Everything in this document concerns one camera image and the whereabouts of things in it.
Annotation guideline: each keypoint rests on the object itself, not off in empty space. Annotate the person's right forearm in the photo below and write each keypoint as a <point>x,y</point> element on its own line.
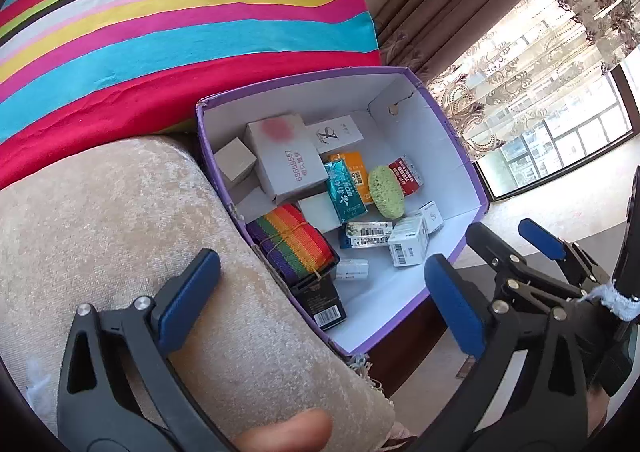
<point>596,412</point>

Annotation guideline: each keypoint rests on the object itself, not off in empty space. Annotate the red tissue packet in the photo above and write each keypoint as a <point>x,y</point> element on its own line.
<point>407,174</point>

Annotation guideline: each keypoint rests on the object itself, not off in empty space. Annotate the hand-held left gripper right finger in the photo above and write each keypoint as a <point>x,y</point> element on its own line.
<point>455,307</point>

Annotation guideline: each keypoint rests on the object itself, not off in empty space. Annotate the white blue box with barcode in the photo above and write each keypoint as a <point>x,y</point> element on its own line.
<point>367,234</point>

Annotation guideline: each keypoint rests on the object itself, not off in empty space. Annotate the purple cardboard box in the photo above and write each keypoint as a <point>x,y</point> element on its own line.
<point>425,132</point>

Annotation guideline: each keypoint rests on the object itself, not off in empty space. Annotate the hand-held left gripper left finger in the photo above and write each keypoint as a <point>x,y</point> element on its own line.
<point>192,302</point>

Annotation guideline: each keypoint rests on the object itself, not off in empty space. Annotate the small white bottle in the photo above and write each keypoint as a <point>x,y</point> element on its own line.
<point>352,269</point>

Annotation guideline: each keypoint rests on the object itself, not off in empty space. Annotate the black box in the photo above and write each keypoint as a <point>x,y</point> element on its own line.
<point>320,302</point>

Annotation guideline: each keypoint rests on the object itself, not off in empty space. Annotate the teal green box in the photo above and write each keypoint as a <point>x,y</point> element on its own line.
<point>345,194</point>

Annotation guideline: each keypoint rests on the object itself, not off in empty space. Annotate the small pale cardboard box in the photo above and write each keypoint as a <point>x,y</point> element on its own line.
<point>235,162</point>

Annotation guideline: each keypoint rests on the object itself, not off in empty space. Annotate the white box with silver top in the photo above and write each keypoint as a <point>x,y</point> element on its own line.
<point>407,242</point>

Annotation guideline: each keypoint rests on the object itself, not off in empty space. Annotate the white foam block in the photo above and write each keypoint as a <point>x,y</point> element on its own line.
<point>317,212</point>

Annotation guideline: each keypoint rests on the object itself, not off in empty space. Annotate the sheer patterned curtain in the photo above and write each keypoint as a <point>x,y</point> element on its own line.
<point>510,72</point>

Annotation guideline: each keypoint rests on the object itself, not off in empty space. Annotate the person's left hand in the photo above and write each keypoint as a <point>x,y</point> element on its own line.
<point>285,432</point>

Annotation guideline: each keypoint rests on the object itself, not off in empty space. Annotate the window with dark frame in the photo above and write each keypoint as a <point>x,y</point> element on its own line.
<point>545,176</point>

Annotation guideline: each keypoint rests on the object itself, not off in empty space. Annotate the white box with pink stain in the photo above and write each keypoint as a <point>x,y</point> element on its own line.
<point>285,157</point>

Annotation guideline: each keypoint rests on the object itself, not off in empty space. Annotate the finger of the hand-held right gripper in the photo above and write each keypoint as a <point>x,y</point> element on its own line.
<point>487,244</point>
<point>542,239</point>

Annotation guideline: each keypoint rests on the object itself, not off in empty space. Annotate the white box with dark logo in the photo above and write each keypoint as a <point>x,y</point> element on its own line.
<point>335,134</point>

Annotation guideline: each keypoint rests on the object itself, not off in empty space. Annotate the beige velvet cushion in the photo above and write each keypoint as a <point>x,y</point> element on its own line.
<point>100,232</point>

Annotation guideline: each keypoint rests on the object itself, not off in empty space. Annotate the white box with grey print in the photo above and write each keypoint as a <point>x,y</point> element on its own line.
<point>431,216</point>

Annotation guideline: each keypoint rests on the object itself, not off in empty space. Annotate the green round sponge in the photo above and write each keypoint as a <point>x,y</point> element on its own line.
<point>385,192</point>

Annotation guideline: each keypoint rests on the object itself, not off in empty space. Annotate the orange and tan box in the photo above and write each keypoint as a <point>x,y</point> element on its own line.
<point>357,172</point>

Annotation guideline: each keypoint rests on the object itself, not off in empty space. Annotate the striped multicolour cloth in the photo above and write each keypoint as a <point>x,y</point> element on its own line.
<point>175,32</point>

